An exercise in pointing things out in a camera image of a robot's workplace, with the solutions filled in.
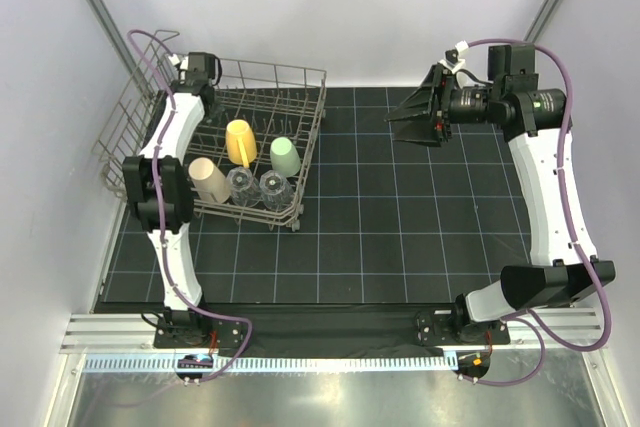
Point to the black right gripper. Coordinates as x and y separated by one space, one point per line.
421 105

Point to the light green cup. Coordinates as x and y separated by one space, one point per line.
284 157

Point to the large clear faceted glass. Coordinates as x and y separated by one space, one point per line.
276 192

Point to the yellow mug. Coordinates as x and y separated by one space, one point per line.
241 144

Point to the small clear faceted glass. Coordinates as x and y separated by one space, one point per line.
244 188

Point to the beige cup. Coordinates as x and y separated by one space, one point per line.
209 181

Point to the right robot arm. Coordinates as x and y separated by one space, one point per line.
536 123

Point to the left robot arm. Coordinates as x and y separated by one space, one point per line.
159 195

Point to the black gridded mat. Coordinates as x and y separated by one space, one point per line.
382 221

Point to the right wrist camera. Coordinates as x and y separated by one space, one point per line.
453 60

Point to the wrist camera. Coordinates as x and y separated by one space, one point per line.
453 60
178 61

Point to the grey wire dish rack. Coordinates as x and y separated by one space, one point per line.
198 134

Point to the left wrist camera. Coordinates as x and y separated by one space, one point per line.
178 61

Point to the white cable duct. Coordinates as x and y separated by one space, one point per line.
197 363

